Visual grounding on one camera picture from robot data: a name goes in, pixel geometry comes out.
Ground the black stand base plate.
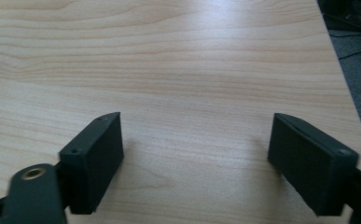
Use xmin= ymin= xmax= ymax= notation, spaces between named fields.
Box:
xmin=316 ymin=0 xmax=361 ymax=33

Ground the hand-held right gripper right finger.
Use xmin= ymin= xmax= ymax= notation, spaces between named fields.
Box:
xmin=267 ymin=112 xmax=360 ymax=217

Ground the thin black floor cable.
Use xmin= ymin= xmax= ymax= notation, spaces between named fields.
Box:
xmin=337 ymin=49 xmax=361 ymax=61

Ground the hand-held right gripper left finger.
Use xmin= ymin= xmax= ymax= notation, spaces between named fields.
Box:
xmin=58 ymin=111 xmax=125 ymax=216

